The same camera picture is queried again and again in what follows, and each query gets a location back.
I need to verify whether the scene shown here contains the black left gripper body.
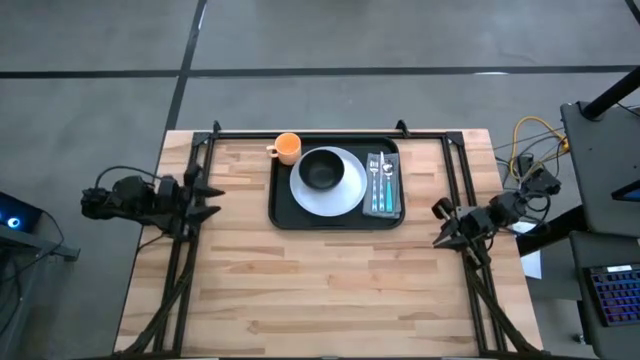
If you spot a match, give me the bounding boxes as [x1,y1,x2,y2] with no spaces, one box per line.
[157,162,201,241]

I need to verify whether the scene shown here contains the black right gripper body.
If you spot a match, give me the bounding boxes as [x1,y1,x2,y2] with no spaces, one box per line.
[452,205,494,241]

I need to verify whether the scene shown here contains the grey cloth napkin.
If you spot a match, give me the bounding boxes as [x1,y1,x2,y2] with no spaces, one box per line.
[362,152,403,220]

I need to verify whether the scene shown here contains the teal handled metal spoon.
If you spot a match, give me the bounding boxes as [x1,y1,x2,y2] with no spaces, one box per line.
[383,159,395,214]

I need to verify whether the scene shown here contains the teal handled metal knife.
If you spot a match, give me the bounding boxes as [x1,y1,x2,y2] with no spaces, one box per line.
[378,151,386,213]

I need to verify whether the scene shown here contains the teal handled metal fork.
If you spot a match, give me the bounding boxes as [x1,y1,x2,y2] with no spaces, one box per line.
[370,159,380,212]

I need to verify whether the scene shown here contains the orange ceramic mug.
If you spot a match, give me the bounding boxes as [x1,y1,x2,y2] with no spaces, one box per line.
[265,131,303,167]

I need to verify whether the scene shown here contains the white round plate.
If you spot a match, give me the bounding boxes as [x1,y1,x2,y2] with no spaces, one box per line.
[289,145,369,218]

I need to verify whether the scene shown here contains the black round bowl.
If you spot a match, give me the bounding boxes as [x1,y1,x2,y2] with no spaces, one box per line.
[298,148,346,192]

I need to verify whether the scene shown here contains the black plastic serving tray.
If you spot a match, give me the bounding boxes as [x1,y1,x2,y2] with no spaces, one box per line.
[267,135,407,232]

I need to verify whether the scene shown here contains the white paper sheet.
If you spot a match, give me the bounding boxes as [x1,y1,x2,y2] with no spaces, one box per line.
[519,222,544,280]

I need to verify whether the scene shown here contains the dark keyboard desk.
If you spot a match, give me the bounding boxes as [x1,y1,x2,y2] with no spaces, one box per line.
[569,229,640,360]

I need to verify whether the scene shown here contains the grey metal stand leg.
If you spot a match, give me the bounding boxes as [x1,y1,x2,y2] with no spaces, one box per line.
[0,224,81,262]

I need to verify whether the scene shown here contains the dark grey desk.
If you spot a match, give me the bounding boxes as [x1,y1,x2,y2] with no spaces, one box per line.
[559,99,640,236]

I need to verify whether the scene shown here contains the black computer with blue light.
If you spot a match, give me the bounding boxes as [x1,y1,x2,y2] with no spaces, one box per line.
[0,191,44,234]

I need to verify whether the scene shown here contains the dark tablet with blue edge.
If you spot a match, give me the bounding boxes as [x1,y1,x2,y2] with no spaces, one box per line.
[612,179,640,204]

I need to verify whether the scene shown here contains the backlit computer keyboard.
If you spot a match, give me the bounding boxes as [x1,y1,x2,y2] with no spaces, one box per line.
[583,263,640,329]

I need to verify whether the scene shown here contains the black metal pole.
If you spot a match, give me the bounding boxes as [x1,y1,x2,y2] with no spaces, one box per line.
[582,64,640,121]

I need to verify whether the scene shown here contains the black aluminium table frame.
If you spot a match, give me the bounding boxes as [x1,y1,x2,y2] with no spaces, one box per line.
[113,119,547,360]

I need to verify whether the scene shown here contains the yellow cable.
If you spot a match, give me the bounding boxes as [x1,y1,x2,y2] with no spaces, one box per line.
[508,115,571,184]

